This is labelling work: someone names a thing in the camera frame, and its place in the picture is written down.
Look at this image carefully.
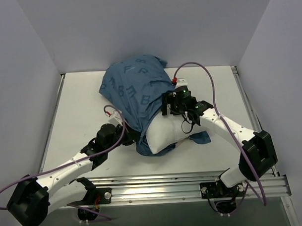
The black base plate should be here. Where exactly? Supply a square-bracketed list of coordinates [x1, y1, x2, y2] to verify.
[80, 187, 112, 206]
[200, 180, 244, 199]

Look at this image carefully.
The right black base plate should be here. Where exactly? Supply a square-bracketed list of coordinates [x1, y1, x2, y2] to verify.
[200, 180, 244, 199]

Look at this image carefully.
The blue patterned pillowcase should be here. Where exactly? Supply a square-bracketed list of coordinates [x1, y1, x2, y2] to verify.
[97, 52, 212, 158]

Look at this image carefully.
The aluminium front rail frame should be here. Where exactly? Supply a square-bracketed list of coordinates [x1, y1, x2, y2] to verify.
[51, 171, 293, 209]

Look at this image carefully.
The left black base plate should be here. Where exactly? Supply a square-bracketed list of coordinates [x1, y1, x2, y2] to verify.
[80, 187, 112, 206]

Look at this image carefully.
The white pillow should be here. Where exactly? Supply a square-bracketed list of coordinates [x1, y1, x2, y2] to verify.
[145, 112, 211, 155]

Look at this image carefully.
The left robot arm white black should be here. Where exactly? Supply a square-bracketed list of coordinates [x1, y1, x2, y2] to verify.
[6, 123, 140, 226]

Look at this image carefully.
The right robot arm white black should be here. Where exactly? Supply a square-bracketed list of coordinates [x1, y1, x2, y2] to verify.
[161, 86, 278, 196]

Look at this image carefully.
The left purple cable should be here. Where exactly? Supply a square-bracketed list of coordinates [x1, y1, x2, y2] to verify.
[0, 104, 131, 211]

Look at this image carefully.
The purple cable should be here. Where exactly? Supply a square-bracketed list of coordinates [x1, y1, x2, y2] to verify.
[0, 104, 131, 211]
[174, 59, 268, 209]

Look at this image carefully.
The aluminium rail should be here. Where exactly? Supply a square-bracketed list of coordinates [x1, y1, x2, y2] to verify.
[230, 64, 280, 177]
[39, 74, 66, 173]

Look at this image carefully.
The aluminium left side rail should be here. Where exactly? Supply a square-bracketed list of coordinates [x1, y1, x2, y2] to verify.
[39, 74, 66, 173]

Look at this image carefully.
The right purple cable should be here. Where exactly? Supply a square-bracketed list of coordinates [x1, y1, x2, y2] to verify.
[174, 59, 268, 209]

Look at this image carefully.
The aluminium right side rail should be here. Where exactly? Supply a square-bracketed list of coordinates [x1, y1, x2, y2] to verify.
[230, 64, 280, 177]

